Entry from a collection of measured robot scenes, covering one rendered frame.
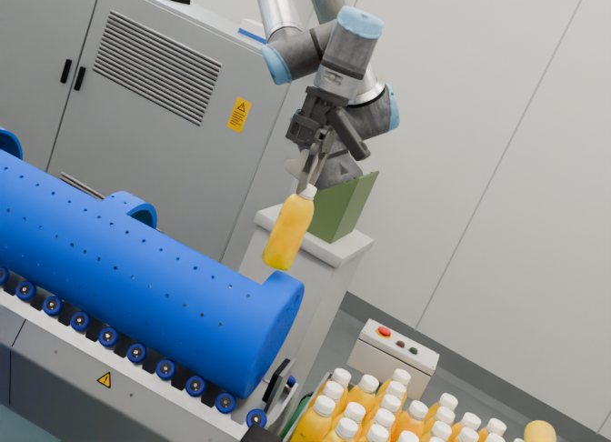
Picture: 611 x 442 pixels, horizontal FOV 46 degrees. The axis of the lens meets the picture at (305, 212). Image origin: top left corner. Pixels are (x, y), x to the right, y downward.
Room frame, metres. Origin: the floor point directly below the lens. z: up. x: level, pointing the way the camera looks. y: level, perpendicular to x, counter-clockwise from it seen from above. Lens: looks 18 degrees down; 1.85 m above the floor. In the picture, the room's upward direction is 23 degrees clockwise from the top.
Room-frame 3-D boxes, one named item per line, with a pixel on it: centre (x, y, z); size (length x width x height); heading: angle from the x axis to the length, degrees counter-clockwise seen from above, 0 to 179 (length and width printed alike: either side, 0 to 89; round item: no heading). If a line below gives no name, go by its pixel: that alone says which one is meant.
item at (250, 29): (3.39, 0.48, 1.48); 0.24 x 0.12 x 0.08; 80
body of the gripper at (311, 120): (1.46, 0.05, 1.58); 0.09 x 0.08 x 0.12; 75
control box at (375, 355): (1.67, -0.35, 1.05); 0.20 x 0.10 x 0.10; 79
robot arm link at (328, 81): (1.45, 0.04, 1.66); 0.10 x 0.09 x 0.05; 165
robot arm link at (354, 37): (1.46, 0.05, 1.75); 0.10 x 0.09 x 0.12; 6
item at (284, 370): (1.42, -0.09, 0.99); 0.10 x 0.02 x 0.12; 169
